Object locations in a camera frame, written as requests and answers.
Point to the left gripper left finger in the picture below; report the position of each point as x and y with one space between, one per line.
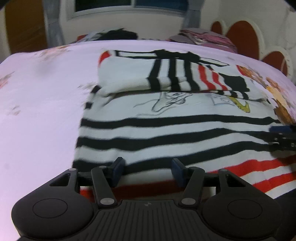
104 178

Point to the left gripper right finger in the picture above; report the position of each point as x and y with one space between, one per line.
190 180

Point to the striped knit child sweater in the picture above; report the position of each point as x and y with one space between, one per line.
208 111

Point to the black clothes pile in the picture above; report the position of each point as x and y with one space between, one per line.
119 34

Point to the pink floral bed sheet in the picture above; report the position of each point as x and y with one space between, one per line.
43 197

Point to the red white scalloped headboard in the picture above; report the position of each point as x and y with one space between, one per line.
249 40

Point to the folded pink grey bedding stack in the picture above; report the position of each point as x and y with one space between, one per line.
201 37

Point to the right grey curtain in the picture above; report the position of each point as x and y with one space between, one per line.
192 17

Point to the grey curtain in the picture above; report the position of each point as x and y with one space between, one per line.
192 17
54 32

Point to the left grey curtain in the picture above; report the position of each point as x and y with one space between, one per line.
54 32

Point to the brown wooden door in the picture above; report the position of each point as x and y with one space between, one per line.
25 26

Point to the white framed window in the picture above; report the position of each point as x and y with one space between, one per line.
76 9

